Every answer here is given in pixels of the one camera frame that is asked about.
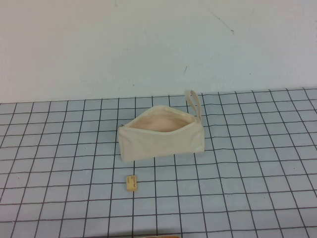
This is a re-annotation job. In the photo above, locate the blue grid tablecloth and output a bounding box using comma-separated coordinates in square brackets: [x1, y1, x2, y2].
[0, 86, 317, 238]

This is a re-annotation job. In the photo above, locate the brown wooden strip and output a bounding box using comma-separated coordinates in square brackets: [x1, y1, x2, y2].
[128, 235, 179, 238]

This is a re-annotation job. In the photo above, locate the cream canvas pencil case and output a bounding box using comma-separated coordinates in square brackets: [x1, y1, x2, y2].
[117, 89, 205, 163]

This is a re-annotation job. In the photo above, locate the small cream eraser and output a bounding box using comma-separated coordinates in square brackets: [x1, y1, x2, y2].
[125, 174, 138, 192]

